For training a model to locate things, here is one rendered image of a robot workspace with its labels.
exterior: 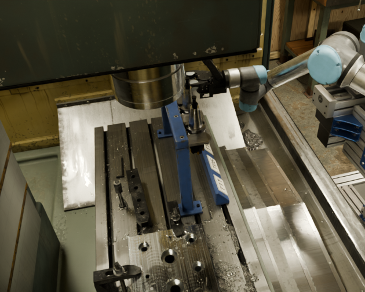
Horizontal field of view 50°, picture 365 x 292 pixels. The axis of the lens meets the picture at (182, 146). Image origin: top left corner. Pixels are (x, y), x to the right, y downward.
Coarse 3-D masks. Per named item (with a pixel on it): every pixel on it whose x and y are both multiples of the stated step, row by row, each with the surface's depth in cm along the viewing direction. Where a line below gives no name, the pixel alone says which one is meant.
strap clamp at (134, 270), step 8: (96, 272) 108; (104, 272) 108; (112, 272) 109; (120, 272) 107; (128, 272) 108; (136, 272) 108; (96, 280) 107; (104, 280) 107; (112, 280) 108; (120, 280) 110; (96, 288) 109; (104, 288) 110; (112, 288) 113
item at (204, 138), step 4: (204, 132) 119; (188, 136) 118; (192, 136) 118; (196, 136) 118; (200, 136) 118; (204, 136) 118; (208, 136) 118; (188, 140) 117; (192, 140) 117; (196, 140) 116; (200, 140) 116; (204, 140) 116; (208, 140) 116; (188, 144) 116; (192, 144) 115; (196, 144) 115; (200, 144) 116
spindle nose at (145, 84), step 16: (176, 64) 77; (112, 80) 80; (128, 80) 76; (144, 80) 76; (160, 80) 77; (176, 80) 79; (128, 96) 79; (144, 96) 78; (160, 96) 79; (176, 96) 82
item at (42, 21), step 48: (0, 0) 58; (48, 0) 59; (96, 0) 60; (144, 0) 61; (192, 0) 63; (240, 0) 64; (0, 48) 62; (48, 48) 64; (96, 48) 65; (144, 48) 67; (192, 48) 68; (240, 48) 70
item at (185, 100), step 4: (184, 92) 125; (188, 92) 124; (192, 92) 126; (184, 96) 126; (188, 96) 125; (184, 100) 126; (188, 100) 126; (184, 104) 127; (188, 104) 127; (188, 108) 127
